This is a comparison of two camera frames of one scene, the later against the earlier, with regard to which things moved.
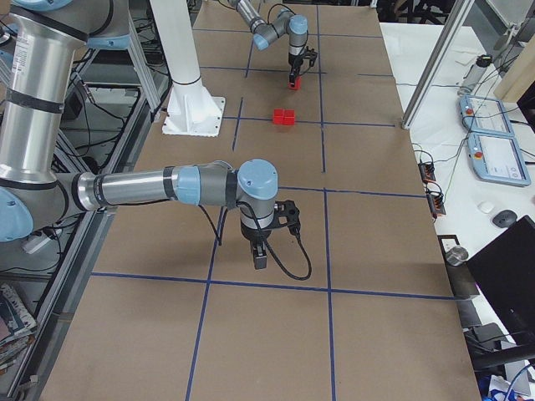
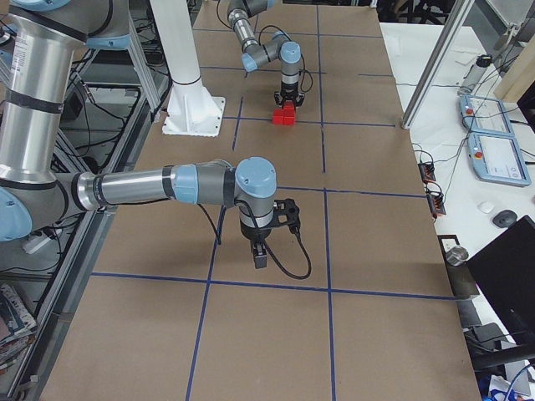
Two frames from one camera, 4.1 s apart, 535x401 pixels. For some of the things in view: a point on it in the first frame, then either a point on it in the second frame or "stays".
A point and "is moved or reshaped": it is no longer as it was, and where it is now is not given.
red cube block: [288, 117] stays
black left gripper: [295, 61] -> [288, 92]
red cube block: [277, 116] stays
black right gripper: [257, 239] stays
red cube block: [297, 84] is moved or reshaped
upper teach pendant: [484, 115] stays
